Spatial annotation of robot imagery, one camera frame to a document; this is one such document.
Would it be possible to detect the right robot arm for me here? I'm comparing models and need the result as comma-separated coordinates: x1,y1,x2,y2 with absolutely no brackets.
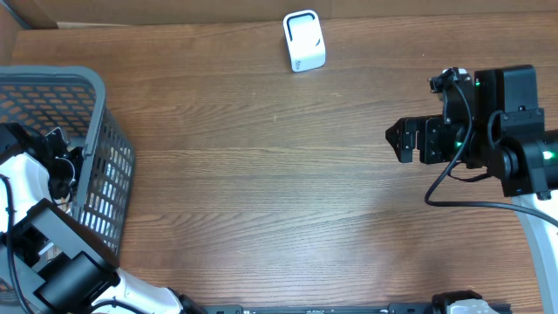
385,65,557,313

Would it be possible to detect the grey plastic mesh basket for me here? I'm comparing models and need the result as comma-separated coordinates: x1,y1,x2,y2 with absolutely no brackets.
0,65,136,314

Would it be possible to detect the white barcode scanner stand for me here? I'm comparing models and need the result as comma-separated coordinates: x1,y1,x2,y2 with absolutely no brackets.
282,10,326,72

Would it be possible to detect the cardboard back panel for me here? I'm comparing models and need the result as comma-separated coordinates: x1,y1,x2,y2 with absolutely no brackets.
7,0,557,29

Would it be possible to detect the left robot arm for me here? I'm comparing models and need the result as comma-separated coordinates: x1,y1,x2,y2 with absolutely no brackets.
1,123,203,313

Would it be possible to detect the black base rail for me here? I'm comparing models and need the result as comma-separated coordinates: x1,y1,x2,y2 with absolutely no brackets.
202,303,449,314

